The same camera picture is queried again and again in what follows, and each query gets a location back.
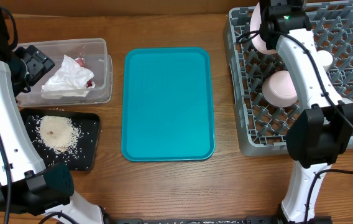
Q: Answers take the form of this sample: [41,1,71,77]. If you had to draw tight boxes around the red sauce packet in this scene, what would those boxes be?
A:
[74,57,95,88]

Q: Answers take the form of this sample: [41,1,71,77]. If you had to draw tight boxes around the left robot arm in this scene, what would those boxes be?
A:
[0,6,112,223]

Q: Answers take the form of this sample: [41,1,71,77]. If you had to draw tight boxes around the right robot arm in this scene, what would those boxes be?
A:
[257,1,353,223]

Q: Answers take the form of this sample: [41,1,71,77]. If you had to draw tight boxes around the black tray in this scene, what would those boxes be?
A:
[21,108,101,171]

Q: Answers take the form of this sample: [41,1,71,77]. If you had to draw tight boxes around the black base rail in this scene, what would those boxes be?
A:
[112,216,283,224]

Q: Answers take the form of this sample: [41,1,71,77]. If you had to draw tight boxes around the white paper cup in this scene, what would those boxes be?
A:
[317,50,334,72]

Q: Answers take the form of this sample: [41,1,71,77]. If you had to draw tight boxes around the grey dish rack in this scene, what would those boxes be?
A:
[224,1,353,156]

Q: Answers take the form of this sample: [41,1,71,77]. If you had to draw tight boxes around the teal serving tray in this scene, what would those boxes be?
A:
[121,47,216,162]

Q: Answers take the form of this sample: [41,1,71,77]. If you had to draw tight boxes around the clear plastic bin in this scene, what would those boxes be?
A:
[16,38,112,108]

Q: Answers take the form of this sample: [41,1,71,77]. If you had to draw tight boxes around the white round plate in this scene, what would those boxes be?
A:
[249,2,278,55]

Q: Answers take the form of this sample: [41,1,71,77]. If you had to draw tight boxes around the grey small bowl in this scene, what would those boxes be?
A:
[342,97,353,106]

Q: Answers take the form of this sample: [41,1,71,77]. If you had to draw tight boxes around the pink bowl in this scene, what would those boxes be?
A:
[262,70,298,108]

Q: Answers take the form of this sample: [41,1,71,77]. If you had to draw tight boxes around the pile of rice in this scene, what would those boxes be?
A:
[39,116,78,152]

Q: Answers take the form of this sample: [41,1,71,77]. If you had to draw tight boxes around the white napkin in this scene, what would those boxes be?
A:
[42,55,89,99]

